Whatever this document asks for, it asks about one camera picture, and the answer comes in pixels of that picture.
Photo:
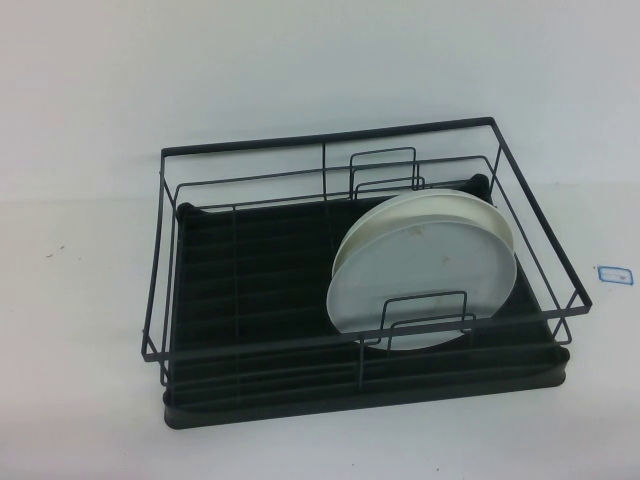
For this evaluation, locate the black plastic drip tray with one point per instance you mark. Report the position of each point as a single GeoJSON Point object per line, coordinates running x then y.
{"type": "Point", "coordinates": [350, 420]}

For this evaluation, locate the blue outlined rectangle sticker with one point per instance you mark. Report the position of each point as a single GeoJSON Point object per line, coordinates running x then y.
{"type": "Point", "coordinates": [615, 273]}

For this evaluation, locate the white round plate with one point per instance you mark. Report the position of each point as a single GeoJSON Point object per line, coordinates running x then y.
{"type": "Point", "coordinates": [475, 202]}

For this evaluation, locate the grey round plate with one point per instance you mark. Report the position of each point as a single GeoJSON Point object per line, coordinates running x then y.
{"type": "Point", "coordinates": [425, 280]}

